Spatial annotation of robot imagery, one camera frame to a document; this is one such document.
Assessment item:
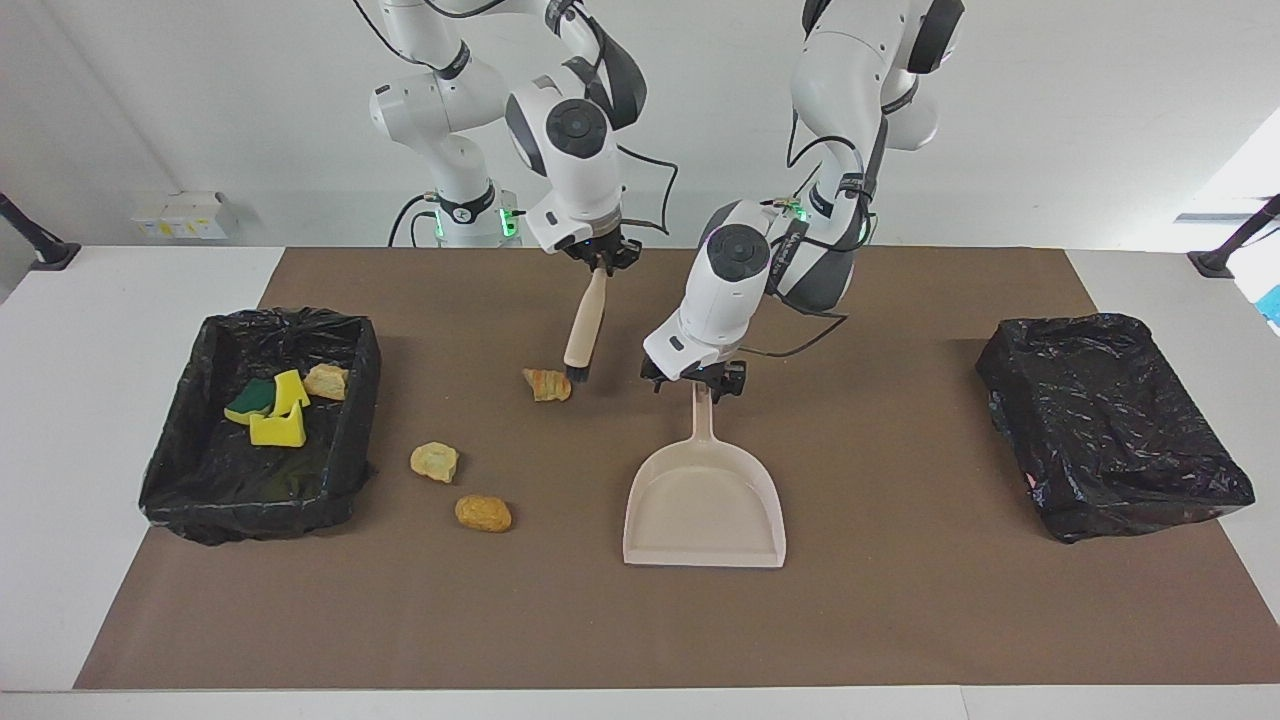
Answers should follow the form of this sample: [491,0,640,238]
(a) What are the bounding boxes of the pink hand brush black bristles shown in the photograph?
[563,265,611,386]

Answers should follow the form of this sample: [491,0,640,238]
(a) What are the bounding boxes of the pale yellow crumpled food piece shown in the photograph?
[409,441,461,485]

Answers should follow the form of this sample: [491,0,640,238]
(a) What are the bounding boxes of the golden brown nugget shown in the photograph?
[454,494,513,534]

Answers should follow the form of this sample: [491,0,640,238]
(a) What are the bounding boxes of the bin lined with black bag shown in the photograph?
[975,313,1257,545]
[138,307,383,547]

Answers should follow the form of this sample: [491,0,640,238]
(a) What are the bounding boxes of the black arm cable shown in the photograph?
[350,0,681,238]
[738,100,881,359]

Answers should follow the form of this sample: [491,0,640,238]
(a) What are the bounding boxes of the black right base cable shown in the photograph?
[388,193,441,248]

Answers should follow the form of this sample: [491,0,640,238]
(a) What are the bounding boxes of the black stand leg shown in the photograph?
[1187,194,1280,280]
[0,190,82,272]

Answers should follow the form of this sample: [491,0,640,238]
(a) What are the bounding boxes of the yellow notched sponge piece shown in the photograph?
[249,400,308,448]

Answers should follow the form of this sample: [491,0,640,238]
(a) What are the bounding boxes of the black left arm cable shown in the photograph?
[738,100,881,359]

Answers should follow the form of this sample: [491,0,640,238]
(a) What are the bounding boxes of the brown table mat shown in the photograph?
[73,247,1280,691]

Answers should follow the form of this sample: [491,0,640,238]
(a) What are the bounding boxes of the pink plastic dustpan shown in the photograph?
[622,383,788,569]

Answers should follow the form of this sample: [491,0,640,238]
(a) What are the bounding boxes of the beige sponge chunk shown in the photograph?
[303,363,351,402]

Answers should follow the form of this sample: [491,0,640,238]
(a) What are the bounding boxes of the white box with yellow labels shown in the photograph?
[133,190,239,240]

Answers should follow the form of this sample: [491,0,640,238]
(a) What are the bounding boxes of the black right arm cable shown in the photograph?
[350,0,681,238]

